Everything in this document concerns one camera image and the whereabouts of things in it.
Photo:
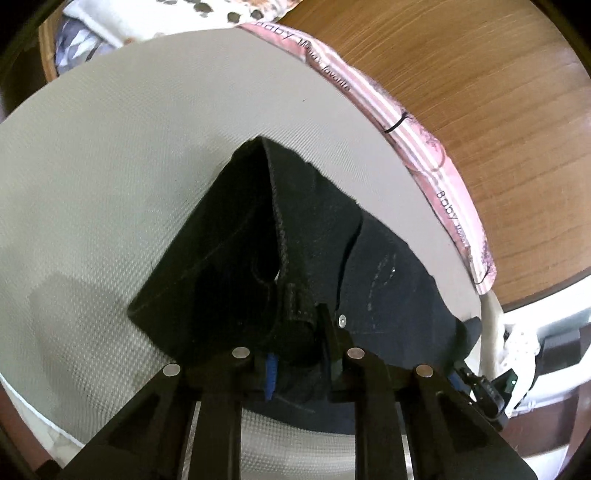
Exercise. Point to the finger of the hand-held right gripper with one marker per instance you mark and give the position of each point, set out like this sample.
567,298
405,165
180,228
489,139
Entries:
457,381

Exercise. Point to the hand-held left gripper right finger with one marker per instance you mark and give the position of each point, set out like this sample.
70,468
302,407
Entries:
334,368

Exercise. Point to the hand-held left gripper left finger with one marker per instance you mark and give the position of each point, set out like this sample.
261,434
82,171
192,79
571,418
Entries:
271,374

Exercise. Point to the black pants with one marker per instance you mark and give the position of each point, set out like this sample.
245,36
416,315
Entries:
231,254

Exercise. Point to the pink striped bed sheet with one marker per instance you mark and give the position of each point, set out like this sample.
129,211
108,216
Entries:
415,138

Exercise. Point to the grey woven bed mat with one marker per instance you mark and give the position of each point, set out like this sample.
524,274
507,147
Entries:
138,138

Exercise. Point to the wooden headboard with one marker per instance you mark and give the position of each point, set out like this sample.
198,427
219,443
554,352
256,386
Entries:
508,92

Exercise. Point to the floral pillow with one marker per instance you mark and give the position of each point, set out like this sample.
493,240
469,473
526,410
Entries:
194,11

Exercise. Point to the grey white patterned cloth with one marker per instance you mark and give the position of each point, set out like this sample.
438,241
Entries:
76,44

